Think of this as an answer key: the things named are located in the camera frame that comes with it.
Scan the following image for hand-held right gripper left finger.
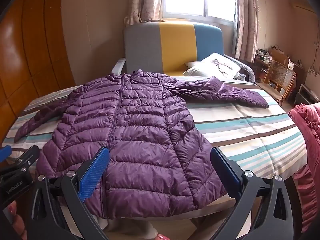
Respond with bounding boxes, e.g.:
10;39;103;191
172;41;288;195
30;146;111;240

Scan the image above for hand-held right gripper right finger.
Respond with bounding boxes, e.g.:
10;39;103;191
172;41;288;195
210;146;294;240

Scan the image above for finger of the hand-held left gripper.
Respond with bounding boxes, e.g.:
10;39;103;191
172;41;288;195
0;145;12;159
0;145;41;178

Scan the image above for purple puffer jacket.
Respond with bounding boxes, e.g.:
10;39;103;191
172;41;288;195
14;70;270;220

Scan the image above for person's left hand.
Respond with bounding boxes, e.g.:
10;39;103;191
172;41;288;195
0;200;27;240

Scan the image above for bed with striped sheet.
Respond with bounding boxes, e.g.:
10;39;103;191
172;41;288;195
2;76;308;240

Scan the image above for pink ruffled quilt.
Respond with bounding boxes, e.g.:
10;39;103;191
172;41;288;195
287;101;320;233

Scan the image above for wooden wardrobe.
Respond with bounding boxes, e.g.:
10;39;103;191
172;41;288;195
0;0;77;142

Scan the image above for white printed pillow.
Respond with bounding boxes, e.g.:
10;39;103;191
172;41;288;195
183;52;242;80

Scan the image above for grey storage box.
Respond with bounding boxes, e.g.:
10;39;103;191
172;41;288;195
295;83;320;106

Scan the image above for rattan chair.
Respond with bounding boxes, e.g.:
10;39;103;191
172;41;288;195
261;60;297;107

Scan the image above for cluttered wooden desk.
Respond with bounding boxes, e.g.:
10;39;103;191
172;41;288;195
254;44;306;87

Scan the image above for grey yellow blue headboard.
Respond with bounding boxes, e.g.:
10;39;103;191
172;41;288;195
111;21;255;82

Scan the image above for pink patterned curtain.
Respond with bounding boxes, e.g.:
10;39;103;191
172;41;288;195
123;0;167;26
232;0;260;63

